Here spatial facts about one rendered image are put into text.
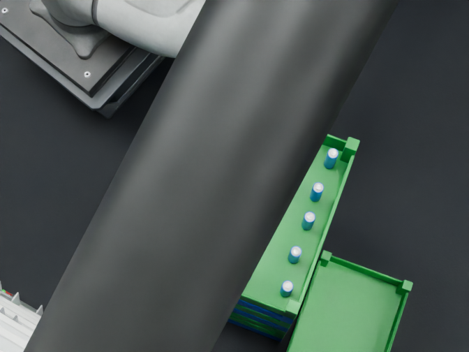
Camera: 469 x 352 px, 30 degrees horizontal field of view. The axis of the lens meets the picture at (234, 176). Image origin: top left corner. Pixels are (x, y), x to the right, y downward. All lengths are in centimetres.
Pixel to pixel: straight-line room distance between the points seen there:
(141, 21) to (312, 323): 75
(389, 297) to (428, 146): 36
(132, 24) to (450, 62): 83
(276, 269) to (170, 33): 47
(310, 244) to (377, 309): 52
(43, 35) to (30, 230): 43
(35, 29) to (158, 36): 37
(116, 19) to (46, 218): 56
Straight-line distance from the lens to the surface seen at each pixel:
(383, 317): 194
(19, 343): 63
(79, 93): 186
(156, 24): 161
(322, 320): 193
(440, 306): 198
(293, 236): 146
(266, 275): 145
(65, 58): 186
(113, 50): 184
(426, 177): 203
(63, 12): 176
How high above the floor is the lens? 191
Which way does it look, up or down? 75 degrees down
